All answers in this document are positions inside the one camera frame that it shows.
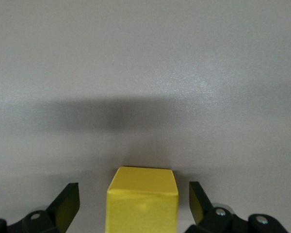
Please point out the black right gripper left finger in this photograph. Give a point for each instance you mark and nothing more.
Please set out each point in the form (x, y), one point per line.
(60, 208)

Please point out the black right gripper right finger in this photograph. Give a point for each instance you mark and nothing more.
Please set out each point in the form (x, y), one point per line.
(201, 208)

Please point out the yellow wooden block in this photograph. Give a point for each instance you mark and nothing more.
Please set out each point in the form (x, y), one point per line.
(141, 208)

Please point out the brown table mat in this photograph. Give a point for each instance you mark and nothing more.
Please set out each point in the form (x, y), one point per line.
(87, 60)

